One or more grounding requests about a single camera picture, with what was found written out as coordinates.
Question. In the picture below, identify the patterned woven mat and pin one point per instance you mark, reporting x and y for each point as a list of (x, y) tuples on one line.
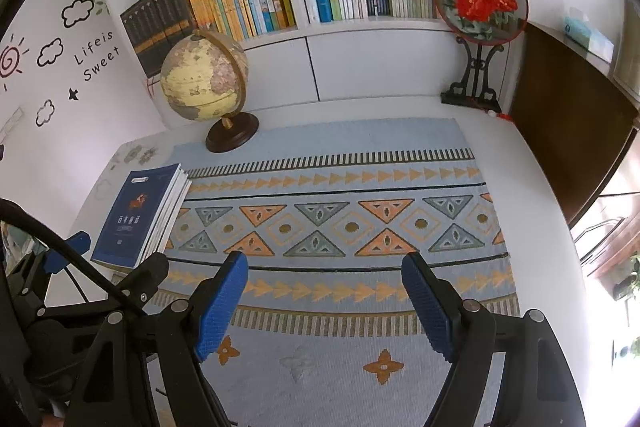
[(325, 357)]

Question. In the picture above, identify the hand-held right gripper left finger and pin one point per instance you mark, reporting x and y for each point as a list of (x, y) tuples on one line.
[(222, 302)]

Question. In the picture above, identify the red tassel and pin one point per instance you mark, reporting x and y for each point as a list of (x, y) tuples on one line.
[(506, 117)]

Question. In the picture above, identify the beige globe on wooden base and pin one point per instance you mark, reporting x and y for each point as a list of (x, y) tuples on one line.
[(200, 77)]

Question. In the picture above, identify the pale blue tissue box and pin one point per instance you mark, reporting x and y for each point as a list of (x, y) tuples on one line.
[(587, 32)]

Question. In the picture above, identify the row of black books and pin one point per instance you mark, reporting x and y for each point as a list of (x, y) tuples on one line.
[(155, 27)]

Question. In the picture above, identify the dark blue cover book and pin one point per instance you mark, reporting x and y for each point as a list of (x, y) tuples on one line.
[(167, 212)]

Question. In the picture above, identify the round embroidered fan on stand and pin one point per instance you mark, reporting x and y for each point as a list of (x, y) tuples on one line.
[(480, 2)]

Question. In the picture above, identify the cloud wall decal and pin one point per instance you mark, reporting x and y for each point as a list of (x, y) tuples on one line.
[(77, 13), (50, 53), (45, 113)]

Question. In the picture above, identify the lettering wall decal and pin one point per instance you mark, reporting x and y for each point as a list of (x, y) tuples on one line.
[(97, 57)]

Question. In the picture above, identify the brown wooden cabinet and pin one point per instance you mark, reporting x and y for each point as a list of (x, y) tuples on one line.
[(565, 122)]

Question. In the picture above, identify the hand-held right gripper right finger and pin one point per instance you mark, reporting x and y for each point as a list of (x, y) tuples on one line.
[(430, 307)]

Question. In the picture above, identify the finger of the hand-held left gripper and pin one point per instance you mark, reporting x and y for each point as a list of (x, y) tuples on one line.
[(145, 274), (70, 247)]

